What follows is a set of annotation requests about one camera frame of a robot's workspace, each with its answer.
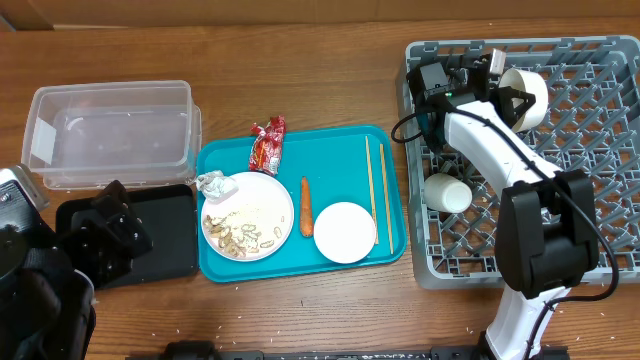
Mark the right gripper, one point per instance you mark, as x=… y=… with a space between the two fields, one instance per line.
x=503 y=104

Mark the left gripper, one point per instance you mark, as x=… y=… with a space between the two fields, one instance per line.
x=83 y=240

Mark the white bowl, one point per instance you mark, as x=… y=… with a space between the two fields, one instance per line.
x=531 y=103

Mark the small white cup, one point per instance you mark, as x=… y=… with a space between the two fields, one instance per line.
x=445 y=193

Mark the white napkin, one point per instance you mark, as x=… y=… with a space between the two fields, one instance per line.
x=215 y=186

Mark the wooden chopstick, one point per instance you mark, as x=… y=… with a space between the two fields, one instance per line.
x=371 y=189
x=386 y=198

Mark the food scraps and rice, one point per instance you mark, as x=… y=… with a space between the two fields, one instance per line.
x=245 y=233

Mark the large white plate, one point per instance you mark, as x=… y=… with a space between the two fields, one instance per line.
x=261 y=190

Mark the red snack wrapper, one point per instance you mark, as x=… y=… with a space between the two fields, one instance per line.
x=266 y=151

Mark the orange carrot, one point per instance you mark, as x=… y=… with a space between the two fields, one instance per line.
x=306 y=216

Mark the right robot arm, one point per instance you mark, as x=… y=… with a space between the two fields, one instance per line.
x=545 y=237

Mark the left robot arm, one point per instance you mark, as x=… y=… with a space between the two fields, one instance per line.
x=48 y=280

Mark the grey dishwasher rack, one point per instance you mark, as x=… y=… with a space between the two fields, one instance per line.
x=592 y=124

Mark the black plastic tray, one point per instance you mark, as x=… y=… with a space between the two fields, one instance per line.
x=167 y=214

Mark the clear plastic container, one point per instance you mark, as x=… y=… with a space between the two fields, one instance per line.
x=141 y=133

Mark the teal plastic tray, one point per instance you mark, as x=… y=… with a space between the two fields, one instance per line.
x=334 y=162

